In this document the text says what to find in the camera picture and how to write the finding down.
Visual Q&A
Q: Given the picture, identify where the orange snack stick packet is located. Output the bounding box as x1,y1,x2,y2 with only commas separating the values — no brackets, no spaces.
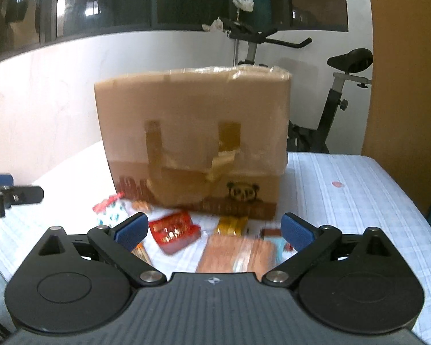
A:
131,241,152,266

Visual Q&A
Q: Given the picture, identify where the wooden door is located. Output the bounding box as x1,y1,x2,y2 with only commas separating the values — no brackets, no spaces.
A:
361,0,431,217

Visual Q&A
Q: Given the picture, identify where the black exercise bike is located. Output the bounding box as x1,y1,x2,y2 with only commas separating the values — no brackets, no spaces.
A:
228,20,374,154

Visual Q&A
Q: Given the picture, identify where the white red snack packet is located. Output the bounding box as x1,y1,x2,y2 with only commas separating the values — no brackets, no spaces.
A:
93,193,128,227

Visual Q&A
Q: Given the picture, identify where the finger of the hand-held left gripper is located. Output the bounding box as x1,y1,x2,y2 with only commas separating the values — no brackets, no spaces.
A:
0,173,45,219

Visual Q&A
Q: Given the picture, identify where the brown cardboard box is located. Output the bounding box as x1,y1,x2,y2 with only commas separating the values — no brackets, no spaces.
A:
94,65,293,221

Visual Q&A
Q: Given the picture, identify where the checkered tablecloth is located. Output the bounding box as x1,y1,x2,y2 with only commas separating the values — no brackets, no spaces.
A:
0,142,431,343

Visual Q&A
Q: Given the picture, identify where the brown and teal snack packet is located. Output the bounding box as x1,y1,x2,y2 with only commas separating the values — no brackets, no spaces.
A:
260,228,292,256

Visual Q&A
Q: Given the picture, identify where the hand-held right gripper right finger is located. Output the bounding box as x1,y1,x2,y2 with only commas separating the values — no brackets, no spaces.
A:
261,212,395,289

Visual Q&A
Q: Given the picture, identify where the golden snack packet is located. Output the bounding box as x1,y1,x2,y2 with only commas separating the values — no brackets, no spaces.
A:
217,216,251,237

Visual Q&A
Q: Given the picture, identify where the dark framed window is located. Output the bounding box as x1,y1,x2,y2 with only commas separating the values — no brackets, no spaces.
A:
0,0,349,70

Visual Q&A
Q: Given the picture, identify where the crumpled white tissue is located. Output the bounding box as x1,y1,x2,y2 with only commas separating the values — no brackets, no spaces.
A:
202,18,225,32

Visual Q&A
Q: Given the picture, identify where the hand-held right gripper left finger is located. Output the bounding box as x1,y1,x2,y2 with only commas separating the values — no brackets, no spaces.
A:
37,211,168,289

